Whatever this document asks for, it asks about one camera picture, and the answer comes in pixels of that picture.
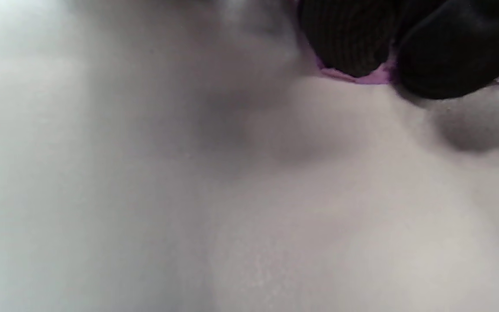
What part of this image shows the person's left hand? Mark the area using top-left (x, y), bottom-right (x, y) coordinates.
top-left (297, 0), bottom-right (499, 100)

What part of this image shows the pink invoice paper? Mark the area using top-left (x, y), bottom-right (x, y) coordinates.
top-left (295, 0), bottom-right (499, 86)

